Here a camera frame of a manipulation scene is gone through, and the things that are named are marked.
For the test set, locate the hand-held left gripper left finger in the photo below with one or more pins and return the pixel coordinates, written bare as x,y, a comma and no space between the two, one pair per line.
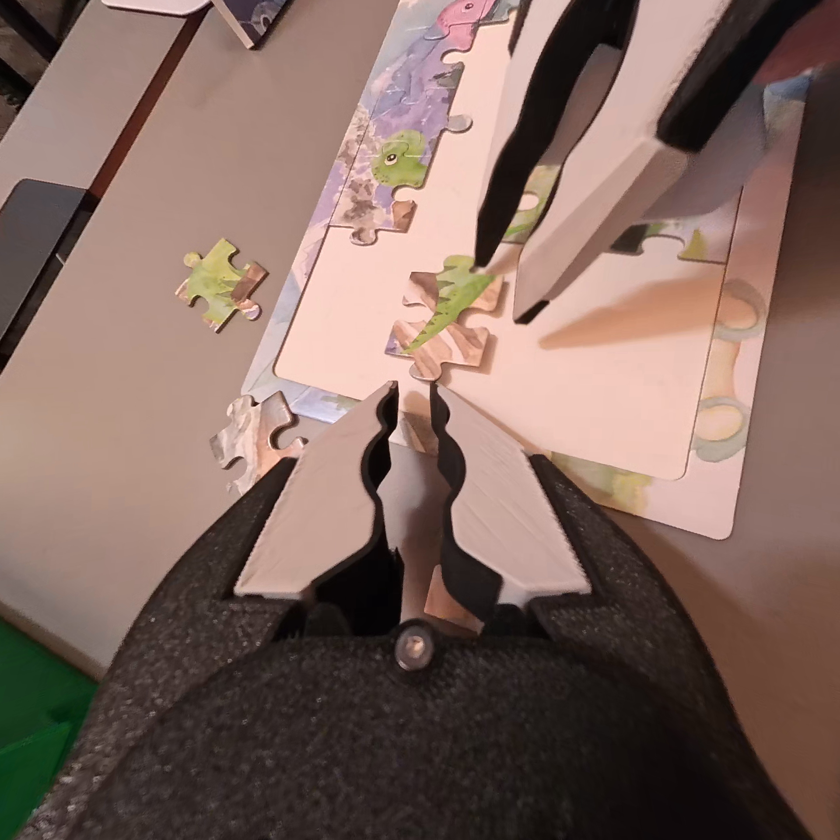
308,518

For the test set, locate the dinosaur puzzle tray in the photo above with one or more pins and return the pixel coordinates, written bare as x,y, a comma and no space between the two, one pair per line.
590,407

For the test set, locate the white stand base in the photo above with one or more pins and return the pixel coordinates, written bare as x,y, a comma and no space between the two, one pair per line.
157,3

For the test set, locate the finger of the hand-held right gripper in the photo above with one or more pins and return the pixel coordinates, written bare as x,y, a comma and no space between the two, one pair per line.
522,65
610,184

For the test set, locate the group of assembled puzzle pieces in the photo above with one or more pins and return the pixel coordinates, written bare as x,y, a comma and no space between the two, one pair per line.
695,246

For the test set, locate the blue purple puzzle piece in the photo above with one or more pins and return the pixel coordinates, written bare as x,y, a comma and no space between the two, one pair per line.
413,85

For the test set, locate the brown grey puzzle piece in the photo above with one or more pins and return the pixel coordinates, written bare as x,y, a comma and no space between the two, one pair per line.
256,426

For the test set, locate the pink dinosaur head puzzle piece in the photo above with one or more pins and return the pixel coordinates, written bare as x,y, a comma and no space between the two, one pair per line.
466,13

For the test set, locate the small green brown puzzle piece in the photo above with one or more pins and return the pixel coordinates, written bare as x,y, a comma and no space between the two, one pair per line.
216,282

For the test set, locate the green plastic bin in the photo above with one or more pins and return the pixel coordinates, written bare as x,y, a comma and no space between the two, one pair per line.
33,709

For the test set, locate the black flat pad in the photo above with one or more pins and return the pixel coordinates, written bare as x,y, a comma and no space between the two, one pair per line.
33,249

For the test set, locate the green and brown puzzle piece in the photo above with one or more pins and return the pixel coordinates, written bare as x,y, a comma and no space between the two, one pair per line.
453,295

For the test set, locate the person's right hand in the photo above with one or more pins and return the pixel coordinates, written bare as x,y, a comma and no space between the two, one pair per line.
807,46

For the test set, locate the green grass puzzle piece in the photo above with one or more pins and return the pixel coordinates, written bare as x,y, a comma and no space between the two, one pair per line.
546,187

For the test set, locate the colourful puzzle box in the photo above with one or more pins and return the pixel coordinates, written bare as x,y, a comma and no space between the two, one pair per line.
256,19

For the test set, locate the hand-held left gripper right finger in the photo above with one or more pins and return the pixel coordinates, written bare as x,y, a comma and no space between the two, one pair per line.
518,525

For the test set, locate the grey desk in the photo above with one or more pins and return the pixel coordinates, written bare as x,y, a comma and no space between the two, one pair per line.
131,426

